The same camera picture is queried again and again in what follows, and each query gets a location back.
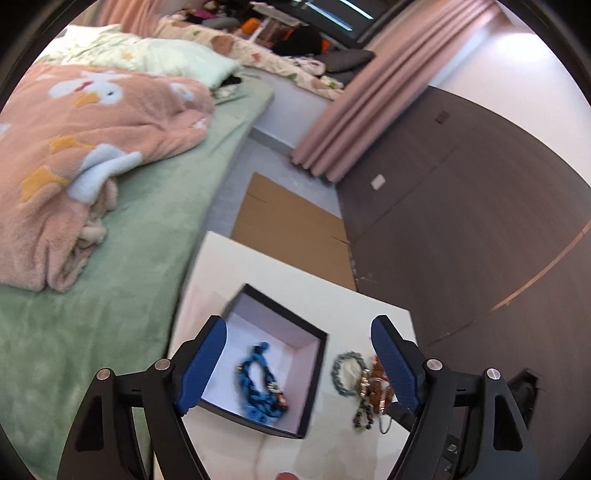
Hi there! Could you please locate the blue braided bracelet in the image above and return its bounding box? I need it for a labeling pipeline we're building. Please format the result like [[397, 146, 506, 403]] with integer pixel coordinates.
[[236, 341, 290, 424]]

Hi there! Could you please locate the black jewelry box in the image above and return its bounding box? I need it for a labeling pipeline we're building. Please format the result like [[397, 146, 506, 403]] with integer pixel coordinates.
[[200, 284, 329, 439]]

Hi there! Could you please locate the operator hand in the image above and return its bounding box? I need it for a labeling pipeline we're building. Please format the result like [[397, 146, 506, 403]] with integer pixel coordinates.
[[274, 472, 300, 480]]

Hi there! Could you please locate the green bed sheet mattress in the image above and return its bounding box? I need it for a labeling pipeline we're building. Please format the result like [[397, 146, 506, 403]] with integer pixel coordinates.
[[1, 78, 273, 479]]

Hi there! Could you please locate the flattened cardboard sheet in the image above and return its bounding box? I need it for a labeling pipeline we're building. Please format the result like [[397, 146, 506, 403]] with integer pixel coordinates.
[[231, 173, 356, 290]]

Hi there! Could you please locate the pink duck blanket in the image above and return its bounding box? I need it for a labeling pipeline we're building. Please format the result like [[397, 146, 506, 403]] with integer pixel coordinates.
[[1, 63, 215, 292]]

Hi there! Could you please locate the dark grey pillow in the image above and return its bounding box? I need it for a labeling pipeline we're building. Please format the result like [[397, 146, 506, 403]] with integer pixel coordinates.
[[315, 49, 376, 73]]

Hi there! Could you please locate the pink curtain right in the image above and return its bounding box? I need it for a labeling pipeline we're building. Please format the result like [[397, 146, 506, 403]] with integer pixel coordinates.
[[291, 0, 501, 183]]

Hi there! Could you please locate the pink curtain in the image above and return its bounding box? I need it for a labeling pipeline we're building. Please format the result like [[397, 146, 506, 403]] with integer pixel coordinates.
[[98, 0, 161, 37], [291, 0, 501, 183]]

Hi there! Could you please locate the light green floral quilt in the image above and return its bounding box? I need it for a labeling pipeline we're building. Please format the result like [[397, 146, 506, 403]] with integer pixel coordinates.
[[36, 25, 242, 90]]

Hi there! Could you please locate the window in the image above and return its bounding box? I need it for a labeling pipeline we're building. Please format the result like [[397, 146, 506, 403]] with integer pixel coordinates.
[[267, 0, 412, 48]]

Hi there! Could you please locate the bear pattern cushion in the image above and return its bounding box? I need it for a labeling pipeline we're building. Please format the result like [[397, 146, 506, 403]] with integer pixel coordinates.
[[155, 16, 345, 100]]

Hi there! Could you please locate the pink curtain left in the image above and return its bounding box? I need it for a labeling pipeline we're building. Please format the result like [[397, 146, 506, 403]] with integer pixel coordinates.
[[98, 0, 161, 37]]

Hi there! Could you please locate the silver ring hoop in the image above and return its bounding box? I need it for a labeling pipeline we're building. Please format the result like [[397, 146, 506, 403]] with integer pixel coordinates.
[[379, 410, 393, 435]]

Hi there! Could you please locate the dark bead bracelet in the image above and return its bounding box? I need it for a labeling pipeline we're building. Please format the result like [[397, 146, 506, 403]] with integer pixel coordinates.
[[352, 396, 376, 432]]

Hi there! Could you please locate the green jade bead bracelet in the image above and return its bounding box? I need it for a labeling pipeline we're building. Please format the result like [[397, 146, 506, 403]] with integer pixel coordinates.
[[331, 351, 369, 397]]

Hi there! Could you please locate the white wall switch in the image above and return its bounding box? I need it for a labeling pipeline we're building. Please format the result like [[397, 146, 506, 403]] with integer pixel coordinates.
[[370, 174, 386, 191]]

